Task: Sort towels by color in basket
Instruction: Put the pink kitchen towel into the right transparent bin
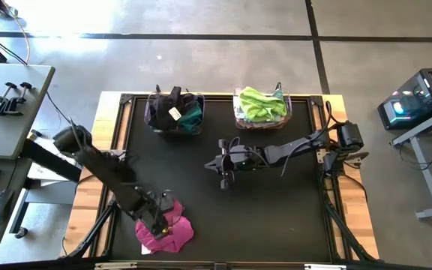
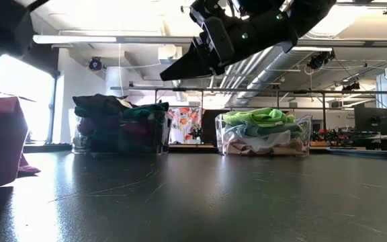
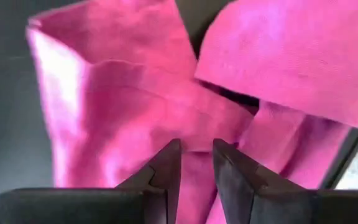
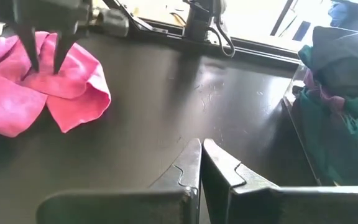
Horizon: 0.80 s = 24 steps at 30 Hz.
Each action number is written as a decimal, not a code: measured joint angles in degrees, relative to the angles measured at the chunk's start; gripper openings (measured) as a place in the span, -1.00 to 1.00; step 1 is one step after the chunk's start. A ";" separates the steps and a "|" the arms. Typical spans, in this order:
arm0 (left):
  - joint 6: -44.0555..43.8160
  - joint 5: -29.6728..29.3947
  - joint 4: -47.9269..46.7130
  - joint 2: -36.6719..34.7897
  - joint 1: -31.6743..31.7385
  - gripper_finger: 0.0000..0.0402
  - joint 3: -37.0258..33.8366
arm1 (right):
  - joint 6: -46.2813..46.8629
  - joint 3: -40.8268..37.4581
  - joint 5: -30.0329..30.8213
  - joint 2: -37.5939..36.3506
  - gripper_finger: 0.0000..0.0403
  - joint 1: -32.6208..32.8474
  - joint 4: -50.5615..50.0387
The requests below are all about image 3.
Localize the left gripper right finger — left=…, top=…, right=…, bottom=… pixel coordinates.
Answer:
left=213, top=139, right=304, bottom=224

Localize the black table frame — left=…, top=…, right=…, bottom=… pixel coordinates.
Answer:
left=320, top=80, right=358, bottom=190

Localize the magenta towel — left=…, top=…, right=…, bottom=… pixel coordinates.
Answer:
left=25, top=0, right=358, bottom=224

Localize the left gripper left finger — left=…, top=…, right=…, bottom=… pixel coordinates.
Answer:
left=116, top=139, right=181, bottom=224

